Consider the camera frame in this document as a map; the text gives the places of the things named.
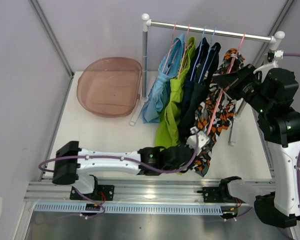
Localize white slotted cable duct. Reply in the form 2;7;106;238
34;202;223;216

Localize light blue shorts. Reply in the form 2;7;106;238
141;33;186;124

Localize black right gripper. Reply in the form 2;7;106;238
212;64;272;115

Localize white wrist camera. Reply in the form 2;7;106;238
253;50;284;75
186;126;209;149

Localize navy blue shorts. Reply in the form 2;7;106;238
180;37;210;119

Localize dark grey shorts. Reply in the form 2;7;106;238
177;42;221;143

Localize pink translucent plastic basin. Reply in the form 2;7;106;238
76;57;142;118

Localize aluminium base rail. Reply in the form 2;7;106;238
23;177;277;207

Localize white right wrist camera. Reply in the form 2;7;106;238
253;50;284;75

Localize white metal clothes rack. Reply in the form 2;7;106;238
128;12;286;147

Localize lime green shorts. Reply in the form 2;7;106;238
154;36;196;149

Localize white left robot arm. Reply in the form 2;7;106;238
52;141;198;200

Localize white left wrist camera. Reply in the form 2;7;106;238
186;126;209;149

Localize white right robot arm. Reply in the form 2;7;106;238
214;64;300;229

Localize blue hanger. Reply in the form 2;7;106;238
197;27;217;84
189;26;207;82

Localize orange camouflage shorts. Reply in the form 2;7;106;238
190;48;245;177

